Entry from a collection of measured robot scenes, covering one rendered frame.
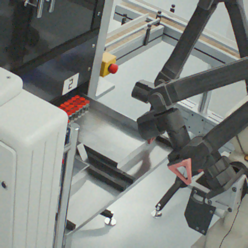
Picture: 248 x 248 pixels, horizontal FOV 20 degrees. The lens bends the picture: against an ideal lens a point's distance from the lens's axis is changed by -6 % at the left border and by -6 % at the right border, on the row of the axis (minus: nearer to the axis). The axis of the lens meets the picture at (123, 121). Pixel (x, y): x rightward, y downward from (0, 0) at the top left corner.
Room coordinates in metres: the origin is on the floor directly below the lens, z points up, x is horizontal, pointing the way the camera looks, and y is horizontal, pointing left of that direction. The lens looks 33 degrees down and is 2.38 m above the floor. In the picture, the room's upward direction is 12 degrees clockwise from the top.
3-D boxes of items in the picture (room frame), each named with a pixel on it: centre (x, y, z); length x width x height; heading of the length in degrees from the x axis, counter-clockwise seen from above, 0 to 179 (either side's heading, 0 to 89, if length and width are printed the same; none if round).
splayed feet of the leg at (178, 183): (3.01, -0.36, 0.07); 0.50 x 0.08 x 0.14; 152
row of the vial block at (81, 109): (2.22, 0.18, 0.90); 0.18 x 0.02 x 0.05; 153
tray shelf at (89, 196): (2.01, 0.15, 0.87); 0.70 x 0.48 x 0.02; 152
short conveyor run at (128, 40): (2.79, 0.11, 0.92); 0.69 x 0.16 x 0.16; 152
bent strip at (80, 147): (1.97, 0.07, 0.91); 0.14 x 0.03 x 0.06; 61
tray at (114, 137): (2.17, 0.08, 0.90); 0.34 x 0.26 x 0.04; 63
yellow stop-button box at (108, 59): (2.47, 0.12, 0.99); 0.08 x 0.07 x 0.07; 62
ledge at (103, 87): (2.50, 0.15, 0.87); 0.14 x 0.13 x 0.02; 62
